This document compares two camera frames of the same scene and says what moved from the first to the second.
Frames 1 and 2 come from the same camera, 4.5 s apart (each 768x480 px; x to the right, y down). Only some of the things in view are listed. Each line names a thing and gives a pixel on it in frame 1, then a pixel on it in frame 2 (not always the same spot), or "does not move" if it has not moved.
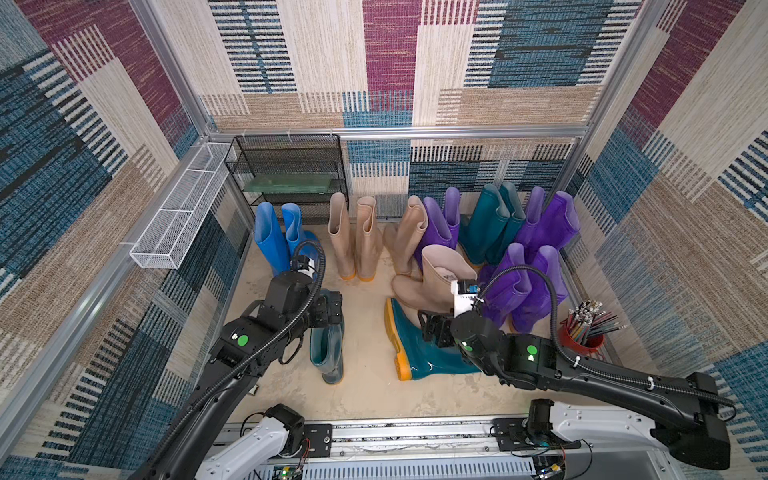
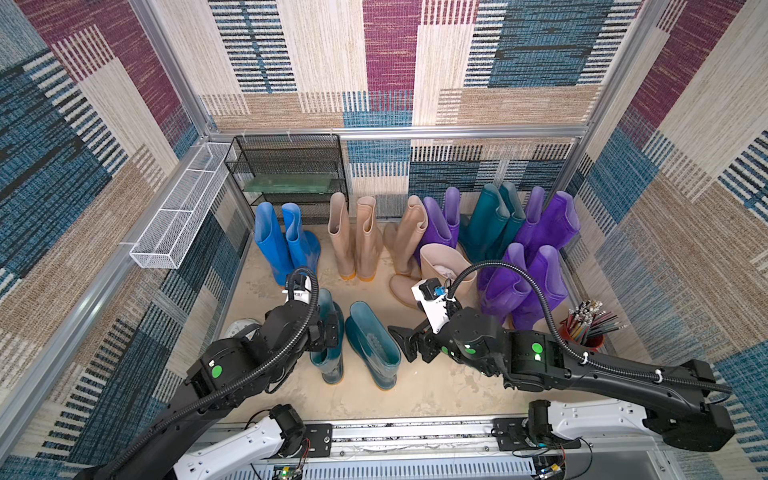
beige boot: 400,240 does not move
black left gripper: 323,317 -> 321,341
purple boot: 533,235 does not move
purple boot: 536,317 does not move
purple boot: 452,209 does not move
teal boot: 417,358 -> 375,351
